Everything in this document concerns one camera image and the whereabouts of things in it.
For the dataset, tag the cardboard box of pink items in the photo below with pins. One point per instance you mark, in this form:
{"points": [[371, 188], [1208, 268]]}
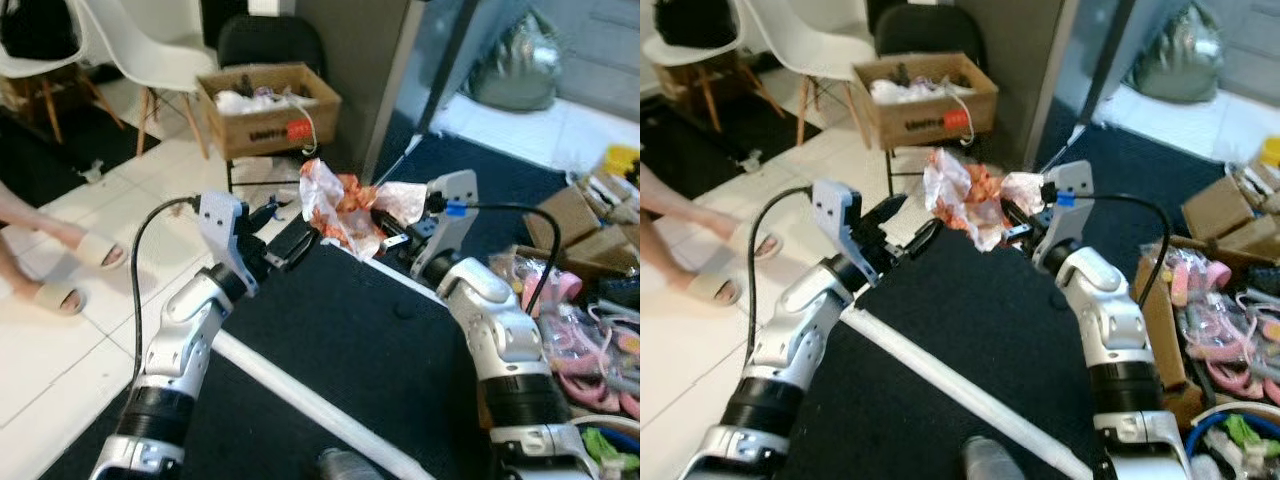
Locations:
{"points": [[1220, 320], [580, 330]]}

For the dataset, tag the white floor strip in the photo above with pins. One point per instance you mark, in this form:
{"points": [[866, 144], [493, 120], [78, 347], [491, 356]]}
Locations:
{"points": [[960, 390], [320, 410]]}

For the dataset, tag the cardboard box with red label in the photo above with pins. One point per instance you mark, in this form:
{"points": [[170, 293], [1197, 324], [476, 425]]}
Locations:
{"points": [[925, 115], [265, 125]]}

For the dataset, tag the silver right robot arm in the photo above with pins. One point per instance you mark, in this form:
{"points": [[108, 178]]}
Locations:
{"points": [[505, 350], [1115, 340]]}

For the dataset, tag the person's bare leg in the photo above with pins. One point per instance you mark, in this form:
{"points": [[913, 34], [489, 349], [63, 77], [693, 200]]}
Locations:
{"points": [[30, 215], [675, 205]]}

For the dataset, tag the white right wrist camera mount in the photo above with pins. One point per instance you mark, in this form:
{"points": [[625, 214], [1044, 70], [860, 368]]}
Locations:
{"points": [[1068, 210], [450, 225]]}

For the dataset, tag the orange white wrapper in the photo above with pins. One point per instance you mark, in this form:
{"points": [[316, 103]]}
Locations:
{"points": [[335, 205], [960, 195]]}

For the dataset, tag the black chair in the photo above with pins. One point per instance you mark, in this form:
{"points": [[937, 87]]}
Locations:
{"points": [[270, 40], [925, 30]]}

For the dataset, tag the small white floor item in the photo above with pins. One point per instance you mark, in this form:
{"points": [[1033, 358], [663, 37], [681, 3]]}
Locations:
{"points": [[93, 170], [750, 160]]}

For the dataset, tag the black carpet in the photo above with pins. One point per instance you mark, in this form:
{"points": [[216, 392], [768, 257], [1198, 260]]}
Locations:
{"points": [[960, 300], [350, 340]]}

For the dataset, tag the black bag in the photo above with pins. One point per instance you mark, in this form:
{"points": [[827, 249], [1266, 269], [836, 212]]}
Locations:
{"points": [[38, 28], [695, 22]]}

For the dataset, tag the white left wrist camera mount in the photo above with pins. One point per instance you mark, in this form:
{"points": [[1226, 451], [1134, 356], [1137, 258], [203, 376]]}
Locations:
{"points": [[835, 210], [220, 225]]}

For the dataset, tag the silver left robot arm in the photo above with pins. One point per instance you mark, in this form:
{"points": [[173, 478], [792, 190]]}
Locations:
{"points": [[790, 335], [180, 330]]}

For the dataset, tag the white shell chair wooden legs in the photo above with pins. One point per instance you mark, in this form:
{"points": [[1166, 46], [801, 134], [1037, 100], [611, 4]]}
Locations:
{"points": [[40, 68], [150, 45], [690, 55], [800, 35]]}

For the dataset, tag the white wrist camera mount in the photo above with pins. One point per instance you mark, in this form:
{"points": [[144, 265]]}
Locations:
{"points": [[1068, 210], [220, 225], [450, 225], [835, 210]]}

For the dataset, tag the grey robot foot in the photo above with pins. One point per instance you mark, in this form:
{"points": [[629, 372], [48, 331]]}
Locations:
{"points": [[348, 466], [995, 460]]}

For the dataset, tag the black slanted pole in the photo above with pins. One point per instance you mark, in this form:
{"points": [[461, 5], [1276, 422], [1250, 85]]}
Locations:
{"points": [[440, 80], [1100, 70]]}

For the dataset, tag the shiny silver bag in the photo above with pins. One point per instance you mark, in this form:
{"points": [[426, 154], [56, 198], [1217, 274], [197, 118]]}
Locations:
{"points": [[518, 65], [1182, 58]]}

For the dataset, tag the beige slipper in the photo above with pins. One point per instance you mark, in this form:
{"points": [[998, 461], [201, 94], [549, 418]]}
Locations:
{"points": [[50, 297], [765, 246], [98, 250], [712, 288]]}

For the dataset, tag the green plastic item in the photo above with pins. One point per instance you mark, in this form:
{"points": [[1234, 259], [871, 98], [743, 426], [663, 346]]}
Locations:
{"points": [[1250, 435], [612, 452]]}

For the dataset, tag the open brown cardboard box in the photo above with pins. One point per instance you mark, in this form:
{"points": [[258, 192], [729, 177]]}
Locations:
{"points": [[1230, 210], [580, 225]]}

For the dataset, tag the yellow container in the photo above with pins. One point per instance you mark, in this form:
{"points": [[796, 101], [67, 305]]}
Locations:
{"points": [[622, 162], [1270, 152]]}

